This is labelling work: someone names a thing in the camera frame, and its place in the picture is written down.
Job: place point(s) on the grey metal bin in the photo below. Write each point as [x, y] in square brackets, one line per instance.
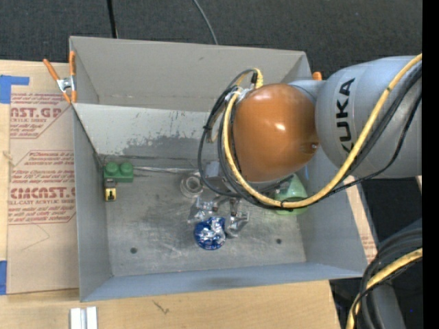
[154, 225]

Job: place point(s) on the green toy brick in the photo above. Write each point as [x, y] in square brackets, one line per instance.
[118, 172]

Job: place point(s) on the pale green cup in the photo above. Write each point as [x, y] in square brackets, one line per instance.
[295, 194]

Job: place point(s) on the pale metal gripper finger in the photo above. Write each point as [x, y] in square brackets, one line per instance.
[204, 207]
[236, 222]

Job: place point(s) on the blue and silver ball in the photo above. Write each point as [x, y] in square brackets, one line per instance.
[205, 235]

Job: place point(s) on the brown cardboard board red print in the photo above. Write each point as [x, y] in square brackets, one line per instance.
[41, 170]

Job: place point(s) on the clear glass cup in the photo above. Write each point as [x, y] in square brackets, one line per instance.
[190, 185]

